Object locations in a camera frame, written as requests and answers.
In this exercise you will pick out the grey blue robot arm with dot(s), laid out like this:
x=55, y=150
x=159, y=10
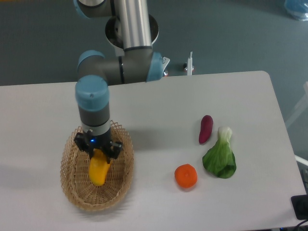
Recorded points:
x=139, y=63

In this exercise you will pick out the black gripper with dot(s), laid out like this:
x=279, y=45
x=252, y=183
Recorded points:
x=87, y=142

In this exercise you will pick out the green bok choy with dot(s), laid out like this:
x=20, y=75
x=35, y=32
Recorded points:
x=220, y=159

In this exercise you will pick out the purple sweet potato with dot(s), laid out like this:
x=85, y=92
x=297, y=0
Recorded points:
x=206, y=127

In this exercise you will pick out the blue plastic bag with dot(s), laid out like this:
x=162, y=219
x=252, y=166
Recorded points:
x=298, y=9

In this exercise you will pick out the yellow mango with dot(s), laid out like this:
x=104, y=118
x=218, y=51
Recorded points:
x=99, y=167

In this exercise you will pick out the black device at table edge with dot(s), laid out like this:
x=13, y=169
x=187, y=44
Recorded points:
x=300, y=206

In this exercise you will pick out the woven wicker basket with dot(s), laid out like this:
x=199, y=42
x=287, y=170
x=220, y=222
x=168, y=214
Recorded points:
x=75, y=181

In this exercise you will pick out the orange tangerine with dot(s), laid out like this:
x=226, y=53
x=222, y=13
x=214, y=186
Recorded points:
x=186, y=176

